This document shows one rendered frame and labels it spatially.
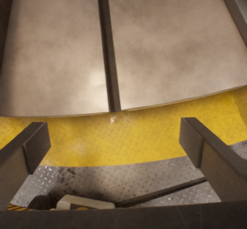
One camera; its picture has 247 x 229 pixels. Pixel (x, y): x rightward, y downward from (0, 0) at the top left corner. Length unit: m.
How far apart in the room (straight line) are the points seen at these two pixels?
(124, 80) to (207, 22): 0.37
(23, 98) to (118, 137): 0.48
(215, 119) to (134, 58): 0.56
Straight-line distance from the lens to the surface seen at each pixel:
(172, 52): 0.68
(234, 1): 0.78
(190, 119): 0.16
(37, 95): 0.73
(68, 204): 0.93
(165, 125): 0.94
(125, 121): 0.93
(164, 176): 0.97
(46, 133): 0.17
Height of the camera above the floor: 0.93
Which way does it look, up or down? 82 degrees down
